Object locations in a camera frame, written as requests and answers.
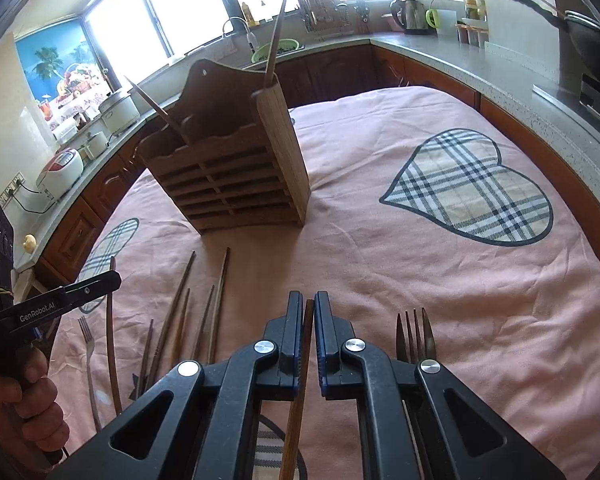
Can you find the tropical fruit wall poster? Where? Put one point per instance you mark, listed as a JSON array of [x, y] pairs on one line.
[[55, 70]]

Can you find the green plastic object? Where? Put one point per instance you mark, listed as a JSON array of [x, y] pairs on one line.
[[432, 17]]

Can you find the black wok with lid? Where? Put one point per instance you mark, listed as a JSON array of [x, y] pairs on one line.
[[585, 40]]

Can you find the wooden utensil holder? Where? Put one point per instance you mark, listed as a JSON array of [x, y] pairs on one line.
[[240, 160]]

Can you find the white cutting board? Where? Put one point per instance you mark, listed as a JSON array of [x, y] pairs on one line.
[[448, 22]]

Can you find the yellow bottle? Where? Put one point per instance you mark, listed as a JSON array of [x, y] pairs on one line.
[[247, 14]]

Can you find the kitchen window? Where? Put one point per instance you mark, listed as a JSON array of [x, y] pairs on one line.
[[190, 5]]

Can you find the white slow cooker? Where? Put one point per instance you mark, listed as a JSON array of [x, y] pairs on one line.
[[120, 110]]

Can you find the metal fork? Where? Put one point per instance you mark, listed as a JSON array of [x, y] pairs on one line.
[[89, 360], [415, 335]]

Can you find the sink faucet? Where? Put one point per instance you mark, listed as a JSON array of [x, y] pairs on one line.
[[235, 22]]

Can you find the knife block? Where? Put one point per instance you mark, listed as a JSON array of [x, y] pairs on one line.
[[363, 12]]

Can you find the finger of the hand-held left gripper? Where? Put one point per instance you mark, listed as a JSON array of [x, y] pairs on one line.
[[92, 287]]

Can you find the green colander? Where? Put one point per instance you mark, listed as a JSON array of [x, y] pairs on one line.
[[272, 51]]

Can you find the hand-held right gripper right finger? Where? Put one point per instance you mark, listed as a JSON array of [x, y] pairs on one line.
[[324, 340]]

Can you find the seasoning bottles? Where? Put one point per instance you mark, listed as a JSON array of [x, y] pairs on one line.
[[476, 10]]

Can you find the small white pot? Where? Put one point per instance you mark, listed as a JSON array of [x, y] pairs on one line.
[[96, 146]]

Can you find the long wooden chopstick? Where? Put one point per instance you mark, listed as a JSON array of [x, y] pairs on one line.
[[111, 335]]

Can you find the pink heart-print tablecloth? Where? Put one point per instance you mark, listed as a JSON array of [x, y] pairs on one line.
[[405, 285]]

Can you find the person's left hand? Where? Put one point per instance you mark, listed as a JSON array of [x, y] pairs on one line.
[[35, 400]]

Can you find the dish drying rack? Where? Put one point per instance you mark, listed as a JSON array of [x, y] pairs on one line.
[[325, 10]]

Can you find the grey kitchen countertop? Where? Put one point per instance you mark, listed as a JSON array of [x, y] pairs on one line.
[[505, 75]]

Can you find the spice jar set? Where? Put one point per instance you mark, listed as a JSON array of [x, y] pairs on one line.
[[471, 34]]

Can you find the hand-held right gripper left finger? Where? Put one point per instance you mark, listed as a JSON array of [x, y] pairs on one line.
[[294, 332]]

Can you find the white and red rice cooker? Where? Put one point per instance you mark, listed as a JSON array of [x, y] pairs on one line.
[[60, 170]]

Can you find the wall power outlet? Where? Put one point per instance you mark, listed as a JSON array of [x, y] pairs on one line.
[[12, 186]]

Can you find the steel electric kettle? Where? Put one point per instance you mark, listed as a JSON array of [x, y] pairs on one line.
[[410, 14]]

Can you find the small yellow figurine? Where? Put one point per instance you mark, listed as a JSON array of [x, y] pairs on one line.
[[28, 242]]

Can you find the utensils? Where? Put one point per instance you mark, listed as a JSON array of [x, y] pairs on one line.
[[276, 35]]

